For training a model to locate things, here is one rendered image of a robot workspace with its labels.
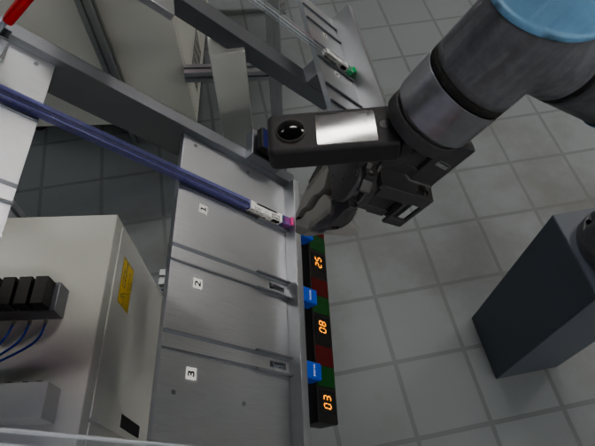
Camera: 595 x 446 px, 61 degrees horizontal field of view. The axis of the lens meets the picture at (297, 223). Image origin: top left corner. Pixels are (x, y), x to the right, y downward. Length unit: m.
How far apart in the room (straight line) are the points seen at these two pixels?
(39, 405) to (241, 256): 0.35
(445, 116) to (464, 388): 1.16
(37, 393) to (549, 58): 0.73
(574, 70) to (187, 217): 0.46
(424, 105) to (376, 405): 1.11
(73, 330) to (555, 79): 0.75
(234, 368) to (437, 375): 0.93
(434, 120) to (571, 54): 0.10
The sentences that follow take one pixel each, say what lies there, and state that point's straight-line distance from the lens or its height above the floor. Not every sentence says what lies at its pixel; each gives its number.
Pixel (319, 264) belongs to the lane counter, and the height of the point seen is 0.66.
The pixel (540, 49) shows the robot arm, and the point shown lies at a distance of 0.39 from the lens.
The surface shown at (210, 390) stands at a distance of 0.61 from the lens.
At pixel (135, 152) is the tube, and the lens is 0.66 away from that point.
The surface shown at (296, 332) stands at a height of 0.73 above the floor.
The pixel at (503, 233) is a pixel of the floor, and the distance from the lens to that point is 1.75.
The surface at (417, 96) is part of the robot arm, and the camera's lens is 0.42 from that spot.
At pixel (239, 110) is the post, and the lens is 0.98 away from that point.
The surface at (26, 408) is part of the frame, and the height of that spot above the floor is 0.66.
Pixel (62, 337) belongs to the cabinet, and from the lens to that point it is 0.90.
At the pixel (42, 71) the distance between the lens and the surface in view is 0.69.
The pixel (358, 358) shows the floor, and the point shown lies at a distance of 1.46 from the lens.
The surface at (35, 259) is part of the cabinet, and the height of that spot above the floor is 0.62.
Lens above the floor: 1.39
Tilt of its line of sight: 58 degrees down
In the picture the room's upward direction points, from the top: straight up
